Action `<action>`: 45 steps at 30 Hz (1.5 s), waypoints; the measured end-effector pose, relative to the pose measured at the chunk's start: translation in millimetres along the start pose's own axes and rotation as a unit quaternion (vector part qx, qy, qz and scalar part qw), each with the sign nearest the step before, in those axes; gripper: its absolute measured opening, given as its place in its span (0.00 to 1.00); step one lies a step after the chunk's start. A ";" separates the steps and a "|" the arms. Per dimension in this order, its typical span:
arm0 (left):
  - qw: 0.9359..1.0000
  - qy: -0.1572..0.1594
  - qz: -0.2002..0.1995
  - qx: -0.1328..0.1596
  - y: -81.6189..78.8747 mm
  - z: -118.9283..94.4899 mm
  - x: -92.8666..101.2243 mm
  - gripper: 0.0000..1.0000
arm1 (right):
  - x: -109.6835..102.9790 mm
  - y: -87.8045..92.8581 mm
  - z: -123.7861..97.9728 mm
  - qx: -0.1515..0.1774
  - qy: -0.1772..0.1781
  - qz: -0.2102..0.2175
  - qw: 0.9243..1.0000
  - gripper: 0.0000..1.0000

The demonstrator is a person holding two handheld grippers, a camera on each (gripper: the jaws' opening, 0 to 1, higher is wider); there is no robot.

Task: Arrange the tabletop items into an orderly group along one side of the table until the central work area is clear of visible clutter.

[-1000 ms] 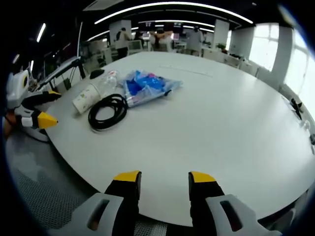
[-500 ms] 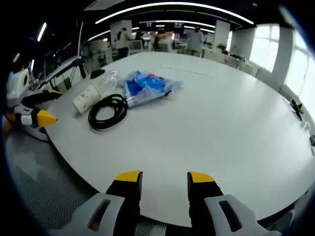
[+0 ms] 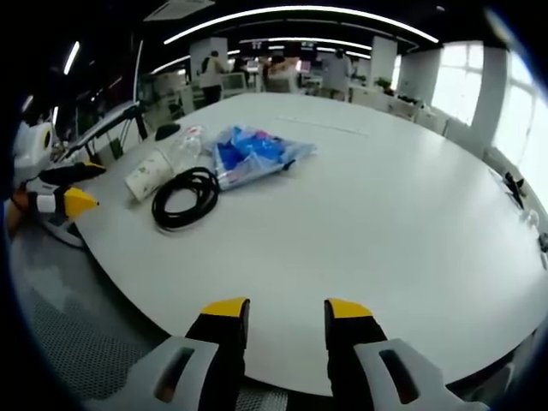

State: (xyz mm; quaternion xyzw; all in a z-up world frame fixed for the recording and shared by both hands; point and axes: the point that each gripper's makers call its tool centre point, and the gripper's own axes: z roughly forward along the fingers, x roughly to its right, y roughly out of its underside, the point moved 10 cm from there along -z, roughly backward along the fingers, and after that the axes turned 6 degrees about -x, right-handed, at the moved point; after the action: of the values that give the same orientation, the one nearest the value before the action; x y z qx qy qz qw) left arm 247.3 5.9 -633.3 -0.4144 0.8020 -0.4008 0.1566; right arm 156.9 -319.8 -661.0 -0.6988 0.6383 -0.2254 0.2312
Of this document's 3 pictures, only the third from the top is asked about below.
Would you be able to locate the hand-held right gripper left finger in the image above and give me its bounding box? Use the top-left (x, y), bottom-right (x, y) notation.
top-left (87, 296), bottom-right (251, 411)

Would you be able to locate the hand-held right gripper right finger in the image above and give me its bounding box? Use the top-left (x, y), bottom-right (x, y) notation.
top-left (323, 298), bottom-right (489, 411)

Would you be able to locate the white paper cup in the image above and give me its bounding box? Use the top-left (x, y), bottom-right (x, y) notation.
top-left (124, 147), bottom-right (176, 201)

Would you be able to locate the black cable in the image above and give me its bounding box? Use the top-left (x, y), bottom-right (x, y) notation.
top-left (152, 166), bottom-right (221, 230)

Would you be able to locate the clear plastic bottle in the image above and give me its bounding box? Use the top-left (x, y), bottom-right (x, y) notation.
top-left (170, 124), bottom-right (208, 173)

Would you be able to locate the blue plastic bag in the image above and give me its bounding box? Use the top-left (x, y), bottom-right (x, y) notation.
top-left (204, 124), bottom-right (318, 192)

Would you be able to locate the person's left hand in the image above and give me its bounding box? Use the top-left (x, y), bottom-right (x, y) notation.
top-left (8, 188), bottom-right (39, 235)

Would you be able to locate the white chair base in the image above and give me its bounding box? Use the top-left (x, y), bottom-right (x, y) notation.
top-left (40, 213), bottom-right (86, 249)

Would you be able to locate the black office chair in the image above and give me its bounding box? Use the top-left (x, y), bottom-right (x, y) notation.
top-left (153, 122), bottom-right (182, 141)

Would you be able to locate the white table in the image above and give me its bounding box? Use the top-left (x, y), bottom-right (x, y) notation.
top-left (70, 92), bottom-right (548, 397)

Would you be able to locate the black clip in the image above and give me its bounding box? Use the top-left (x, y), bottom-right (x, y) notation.
top-left (503, 170), bottom-right (527, 205)

